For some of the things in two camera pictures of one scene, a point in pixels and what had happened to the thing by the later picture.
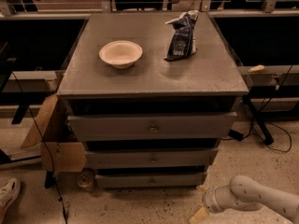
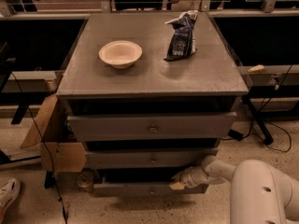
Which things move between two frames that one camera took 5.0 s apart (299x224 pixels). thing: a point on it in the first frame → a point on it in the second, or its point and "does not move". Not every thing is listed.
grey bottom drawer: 154,180 → 144,189
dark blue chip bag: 182,42 does not move
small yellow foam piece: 254,69 does not move
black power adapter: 235,134 does not move
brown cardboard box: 61,151 does not move
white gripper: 208,199 → 191,177
